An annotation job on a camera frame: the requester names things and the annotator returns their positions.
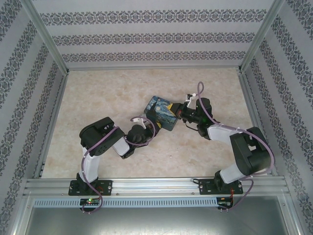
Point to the left controller circuit board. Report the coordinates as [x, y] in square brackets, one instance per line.
[91, 201]

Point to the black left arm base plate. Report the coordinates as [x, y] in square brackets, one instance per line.
[105, 187]

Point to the small brass padlock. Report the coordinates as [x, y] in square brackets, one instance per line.
[159, 124]

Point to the right controller circuit board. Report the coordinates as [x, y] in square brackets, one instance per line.
[225, 202]

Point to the starry night painted tin box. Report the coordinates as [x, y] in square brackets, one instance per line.
[160, 112]

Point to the aluminium mounting rail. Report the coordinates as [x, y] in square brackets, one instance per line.
[156, 186]

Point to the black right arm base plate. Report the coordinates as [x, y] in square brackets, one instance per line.
[205, 187]

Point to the controller circuit board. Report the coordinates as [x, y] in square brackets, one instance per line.
[225, 202]
[91, 201]

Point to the aluminium frame post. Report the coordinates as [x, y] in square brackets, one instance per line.
[46, 36]
[262, 36]

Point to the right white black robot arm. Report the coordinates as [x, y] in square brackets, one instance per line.
[249, 151]

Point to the aluminium side floor rail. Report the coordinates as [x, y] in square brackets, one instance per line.
[51, 127]
[258, 122]

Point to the grey metal shelf panel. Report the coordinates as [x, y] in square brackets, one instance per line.
[156, 220]

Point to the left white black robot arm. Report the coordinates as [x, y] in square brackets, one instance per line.
[91, 164]

